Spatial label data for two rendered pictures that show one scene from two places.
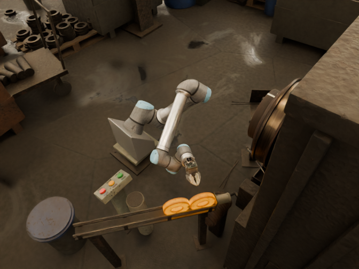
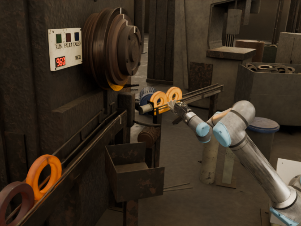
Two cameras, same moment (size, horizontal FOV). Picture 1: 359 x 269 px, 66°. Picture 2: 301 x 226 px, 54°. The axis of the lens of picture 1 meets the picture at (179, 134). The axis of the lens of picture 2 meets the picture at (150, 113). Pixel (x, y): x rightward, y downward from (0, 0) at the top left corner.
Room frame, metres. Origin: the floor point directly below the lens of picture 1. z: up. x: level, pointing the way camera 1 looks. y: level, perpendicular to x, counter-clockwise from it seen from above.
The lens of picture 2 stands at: (2.52, -1.19, 1.32)
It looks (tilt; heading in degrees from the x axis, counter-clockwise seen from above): 18 degrees down; 150
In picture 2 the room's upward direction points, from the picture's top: 2 degrees clockwise
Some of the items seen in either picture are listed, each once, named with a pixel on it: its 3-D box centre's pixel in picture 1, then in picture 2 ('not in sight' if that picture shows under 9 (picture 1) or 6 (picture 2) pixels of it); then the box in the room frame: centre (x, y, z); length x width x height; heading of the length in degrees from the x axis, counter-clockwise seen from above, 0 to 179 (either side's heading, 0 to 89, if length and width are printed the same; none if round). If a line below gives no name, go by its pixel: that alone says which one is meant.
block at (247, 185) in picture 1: (247, 197); (126, 109); (0.72, -0.37, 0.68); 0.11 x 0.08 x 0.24; 45
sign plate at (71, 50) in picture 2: not in sight; (66, 48); (1.06, -0.84, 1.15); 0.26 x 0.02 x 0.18; 135
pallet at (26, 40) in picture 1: (59, 26); not in sight; (3.78, 1.59, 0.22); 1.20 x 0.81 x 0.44; 130
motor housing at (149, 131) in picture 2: (214, 220); (148, 159); (0.76, -0.20, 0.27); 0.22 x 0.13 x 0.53; 135
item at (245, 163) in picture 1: (258, 132); (131, 222); (1.45, -0.67, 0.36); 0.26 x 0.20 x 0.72; 170
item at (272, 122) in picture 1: (282, 123); (115, 49); (0.89, -0.53, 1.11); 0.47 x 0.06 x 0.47; 135
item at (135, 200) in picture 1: (141, 214); (210, 152); (0.85, 0.33, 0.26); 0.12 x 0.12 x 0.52
